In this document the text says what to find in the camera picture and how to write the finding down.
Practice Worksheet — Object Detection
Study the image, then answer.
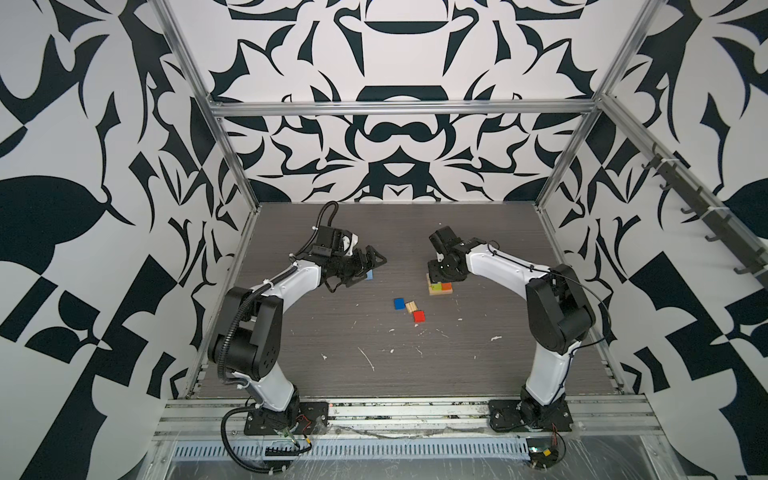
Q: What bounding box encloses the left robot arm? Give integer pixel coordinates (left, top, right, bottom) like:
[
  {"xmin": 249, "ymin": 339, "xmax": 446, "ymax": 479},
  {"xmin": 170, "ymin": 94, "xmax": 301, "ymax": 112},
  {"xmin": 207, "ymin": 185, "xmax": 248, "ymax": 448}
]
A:
[{"xmin": 207, "ymin": 246, "xmax": 387, "ymax": 429}]

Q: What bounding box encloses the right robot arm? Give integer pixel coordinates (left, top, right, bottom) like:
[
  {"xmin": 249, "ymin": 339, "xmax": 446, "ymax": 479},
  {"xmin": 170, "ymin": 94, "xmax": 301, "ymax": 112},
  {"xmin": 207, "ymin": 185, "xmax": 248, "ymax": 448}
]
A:
[{"xmin": 428, "ymin": 227, "xmax": 596, "ymax": 432}]

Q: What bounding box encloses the right circuit board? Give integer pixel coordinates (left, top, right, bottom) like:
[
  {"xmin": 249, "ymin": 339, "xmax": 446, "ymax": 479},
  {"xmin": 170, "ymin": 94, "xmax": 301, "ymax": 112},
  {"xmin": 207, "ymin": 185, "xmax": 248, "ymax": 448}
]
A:
[{"xmin": 526, "ymin": 435, "xmax": 567, "ymax": 471}]

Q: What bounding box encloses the black hook rack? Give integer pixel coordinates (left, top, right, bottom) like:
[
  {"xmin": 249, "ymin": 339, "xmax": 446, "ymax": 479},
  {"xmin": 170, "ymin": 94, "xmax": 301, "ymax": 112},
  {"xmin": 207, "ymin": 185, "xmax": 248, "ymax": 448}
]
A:
[{"xmin": 640, "ymin": 143, "xmax": 767, "ymax": 289}]

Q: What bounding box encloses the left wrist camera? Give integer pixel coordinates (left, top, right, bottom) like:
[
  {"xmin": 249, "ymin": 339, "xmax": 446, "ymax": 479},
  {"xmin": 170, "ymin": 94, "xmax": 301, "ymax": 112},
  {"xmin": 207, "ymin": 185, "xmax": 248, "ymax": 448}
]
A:
[{"xmin": 311, "ymin": 226, "xmax": 358, "ymax": 257}]

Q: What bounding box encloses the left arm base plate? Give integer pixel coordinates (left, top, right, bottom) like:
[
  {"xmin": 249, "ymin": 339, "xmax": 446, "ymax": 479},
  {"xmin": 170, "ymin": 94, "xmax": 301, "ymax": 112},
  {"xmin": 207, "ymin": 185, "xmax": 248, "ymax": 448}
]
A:
[{"xmin": 244, "ymin": 401, "xmax": 329, "ymax": 436}]

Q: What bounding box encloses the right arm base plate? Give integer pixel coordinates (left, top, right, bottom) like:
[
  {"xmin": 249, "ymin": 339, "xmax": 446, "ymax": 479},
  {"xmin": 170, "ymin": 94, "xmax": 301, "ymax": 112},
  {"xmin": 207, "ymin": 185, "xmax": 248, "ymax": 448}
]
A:
[{"xmin": 488, "ymin": 395, "xmax": 573, "ymax": 433}]

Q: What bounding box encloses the white slotted cable duct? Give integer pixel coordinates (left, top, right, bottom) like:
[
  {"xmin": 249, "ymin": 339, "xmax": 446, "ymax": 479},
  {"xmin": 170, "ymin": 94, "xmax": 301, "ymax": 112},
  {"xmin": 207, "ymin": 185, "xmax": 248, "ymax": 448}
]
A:
[{"xmin": 172, "ymin": 438, "xmax": 530, "ymax": 461}]

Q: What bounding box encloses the aluminium frame crossbar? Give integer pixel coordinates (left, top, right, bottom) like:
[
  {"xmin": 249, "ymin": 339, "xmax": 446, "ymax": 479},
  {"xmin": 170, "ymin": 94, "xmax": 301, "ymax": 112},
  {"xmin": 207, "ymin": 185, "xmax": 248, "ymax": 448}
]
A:
[{"xmin": 209, "ymin": 99, "xmax": 595, "ymax": 118}]

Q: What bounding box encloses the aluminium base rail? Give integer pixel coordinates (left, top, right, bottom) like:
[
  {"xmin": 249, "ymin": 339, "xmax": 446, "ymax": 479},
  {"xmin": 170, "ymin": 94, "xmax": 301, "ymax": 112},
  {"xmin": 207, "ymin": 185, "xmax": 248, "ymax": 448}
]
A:
[{"xmin": 153, "ymin": 395, "xmax": 663, "ymax": 440}]

